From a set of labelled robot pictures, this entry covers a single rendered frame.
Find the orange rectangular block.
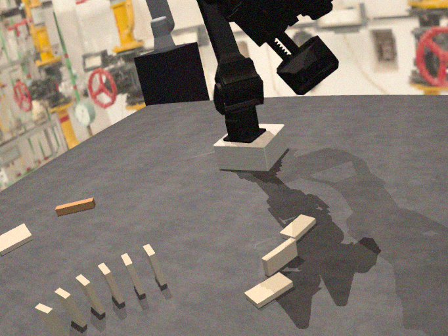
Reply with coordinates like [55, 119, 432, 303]
[55, 198, 96, 216]

